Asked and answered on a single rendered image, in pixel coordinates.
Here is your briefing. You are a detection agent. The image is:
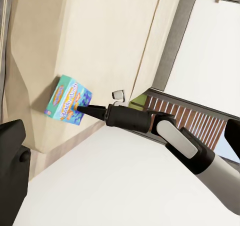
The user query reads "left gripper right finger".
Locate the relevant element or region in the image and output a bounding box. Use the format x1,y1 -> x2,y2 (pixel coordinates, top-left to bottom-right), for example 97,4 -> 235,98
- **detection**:
224,118 -> 240,159

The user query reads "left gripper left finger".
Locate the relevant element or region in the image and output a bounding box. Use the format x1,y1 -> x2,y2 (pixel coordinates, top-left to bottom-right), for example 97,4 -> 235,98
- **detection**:
0,119 -> 26,179

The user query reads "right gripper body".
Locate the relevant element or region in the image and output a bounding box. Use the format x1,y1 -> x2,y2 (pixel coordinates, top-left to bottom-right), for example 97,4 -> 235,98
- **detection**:
106,103 -> 138,132

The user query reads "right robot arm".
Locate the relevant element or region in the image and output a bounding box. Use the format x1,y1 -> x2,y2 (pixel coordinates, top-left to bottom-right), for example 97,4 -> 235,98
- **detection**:
77,89 -> 240,216

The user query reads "board game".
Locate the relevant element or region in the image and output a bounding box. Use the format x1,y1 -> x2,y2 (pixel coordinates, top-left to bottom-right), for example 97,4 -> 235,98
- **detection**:
44,74 -> 93,126

